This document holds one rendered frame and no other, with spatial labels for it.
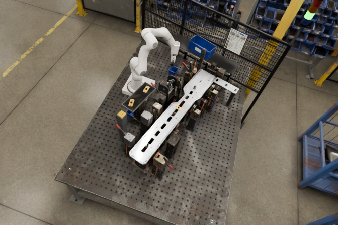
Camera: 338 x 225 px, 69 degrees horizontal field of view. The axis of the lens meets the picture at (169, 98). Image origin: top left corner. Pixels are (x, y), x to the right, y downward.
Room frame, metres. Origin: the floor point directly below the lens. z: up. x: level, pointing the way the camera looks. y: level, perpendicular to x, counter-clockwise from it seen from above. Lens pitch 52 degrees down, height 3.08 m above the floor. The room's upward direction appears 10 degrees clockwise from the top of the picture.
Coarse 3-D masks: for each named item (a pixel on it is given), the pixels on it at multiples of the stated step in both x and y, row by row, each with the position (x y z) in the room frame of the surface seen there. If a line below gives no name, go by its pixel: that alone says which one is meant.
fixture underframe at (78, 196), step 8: (72, 192) 0.72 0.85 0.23; (80, 192) 0.74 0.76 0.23; (72, 200) 0.69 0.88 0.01; (80, 200) 0.71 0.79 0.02; (96, 200) 0.69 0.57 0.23; (104, 200) 0.70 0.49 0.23; (120, 208) 0.65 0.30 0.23; (128, 208) 0.66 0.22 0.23; (136, 216) 0.61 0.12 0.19; (144, 216) 0.61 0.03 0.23; (160, 224) 0.56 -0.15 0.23; (168, 224) 0.58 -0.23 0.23
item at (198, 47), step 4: (196, 36) 2.58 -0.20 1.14; (200, 36) 2.56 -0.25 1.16; (192, 40) 2.52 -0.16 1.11; (196, 40) 2.58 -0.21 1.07; (200, 40) 2.55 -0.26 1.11; (204, 40) 2.52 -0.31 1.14; (192, 44) 2.43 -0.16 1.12; (196, 44) 2.40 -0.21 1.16; (200, 44) 2.54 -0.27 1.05; (204, 44) 2.51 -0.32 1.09; (208, 44) 2.48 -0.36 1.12; (212, 44) 2.46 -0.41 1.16; (188, 48) 2.45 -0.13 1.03; (192, 48) 2.42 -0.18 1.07; (196, 48) 2.39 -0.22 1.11; (200, 48) 2.36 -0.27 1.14; (208, 48) 2.48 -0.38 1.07; (212, 48) 2.45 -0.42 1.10; (196, 52) 2.38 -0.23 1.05; (200, 52) 2.35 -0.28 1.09; (208, 52) 2.30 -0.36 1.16; (212, 52) 2.38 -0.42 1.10; (204, 56) 2.32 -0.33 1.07; (208, 56) 2.31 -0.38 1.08
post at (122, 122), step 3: (126, 114) 1.25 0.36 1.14; (117, 117) 1.21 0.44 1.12; (120, 117) 1.21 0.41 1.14; (123, 117) 1.21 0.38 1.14; (126, 117) 1.24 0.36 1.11; (117, 120) 1.21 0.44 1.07; (120, 120) 1.19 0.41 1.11; (123, 120) 1.20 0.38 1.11; (126, 120) 1.23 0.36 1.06; (120, 123) 1.20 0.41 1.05; (123, 123) 1.20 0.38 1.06; (126, 123) 1.24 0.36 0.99; (120, 126) 1.21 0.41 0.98; (123, 126) 1.20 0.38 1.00; (126, 126) 1.24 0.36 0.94; (123, 129) 1.20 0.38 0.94; (126, 129) 1.24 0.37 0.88; (120, 132) 1.21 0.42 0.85; (126, 132) 1.24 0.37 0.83; (120, 135) 1.21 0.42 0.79; (123, 135) 1.19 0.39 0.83; (120, 138) 1.21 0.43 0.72; (123, 138) 1.19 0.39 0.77; (123, 141) 1.19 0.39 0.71
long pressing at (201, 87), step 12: (204, 72) 2.11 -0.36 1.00; (192, 84) 1.89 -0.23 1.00; (204, 84) 1.92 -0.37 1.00; (192, 96) 1.71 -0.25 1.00; (168, 108) 1.50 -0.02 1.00; (156, 120) 1.33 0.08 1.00; (180, 120) 1.39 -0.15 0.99; (168, 132) 1.22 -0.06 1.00; (144, 144) 1.05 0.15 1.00; (156, 144) 1.07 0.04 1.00; (132, 156) 0.92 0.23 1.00; (144, 156) 0.93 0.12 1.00
